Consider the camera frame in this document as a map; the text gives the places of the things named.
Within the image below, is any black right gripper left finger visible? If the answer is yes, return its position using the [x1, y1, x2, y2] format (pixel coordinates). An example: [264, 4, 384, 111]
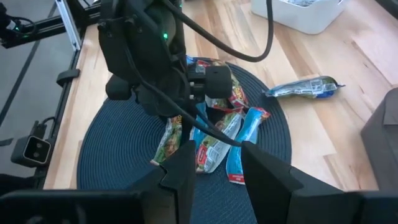
[133, 141, 197, 224]

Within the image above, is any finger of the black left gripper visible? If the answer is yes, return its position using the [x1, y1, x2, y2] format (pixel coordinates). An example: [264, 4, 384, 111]
[181, 107, 197, 144]

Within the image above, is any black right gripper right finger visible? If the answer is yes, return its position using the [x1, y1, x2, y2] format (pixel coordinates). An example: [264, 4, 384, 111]
[241, 141, 305, 224]

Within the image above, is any round dark blue woven mat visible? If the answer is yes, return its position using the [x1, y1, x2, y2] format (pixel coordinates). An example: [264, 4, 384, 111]
[76, 57, 293, 224]

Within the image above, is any black table clamp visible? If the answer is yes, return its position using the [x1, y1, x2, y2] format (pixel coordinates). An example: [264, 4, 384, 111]
[56, 68, 81, 87]

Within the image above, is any silver aluminium extrusion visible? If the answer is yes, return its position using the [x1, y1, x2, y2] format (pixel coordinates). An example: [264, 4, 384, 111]
[55, 0, 82, 51]

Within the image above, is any white plastic bin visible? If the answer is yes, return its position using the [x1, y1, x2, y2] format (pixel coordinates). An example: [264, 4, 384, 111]
[250, 0, 351, 35]

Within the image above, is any black device with green light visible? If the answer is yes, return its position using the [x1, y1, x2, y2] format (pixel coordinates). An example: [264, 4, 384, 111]
[0, 2, 39, 48]

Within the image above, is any thin black cable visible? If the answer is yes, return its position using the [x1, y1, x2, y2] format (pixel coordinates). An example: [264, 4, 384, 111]
[123, 43, 245, 147]

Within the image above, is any black aluminium table frame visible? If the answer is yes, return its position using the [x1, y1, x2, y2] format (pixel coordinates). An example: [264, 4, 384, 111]
[0, 0, 105, 190]

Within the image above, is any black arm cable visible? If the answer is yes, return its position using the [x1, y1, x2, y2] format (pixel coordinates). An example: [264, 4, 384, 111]
[160, 0, 275, 63]

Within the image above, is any black table-level camera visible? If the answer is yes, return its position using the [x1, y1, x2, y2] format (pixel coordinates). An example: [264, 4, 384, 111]
[11, 135, 52, 169]

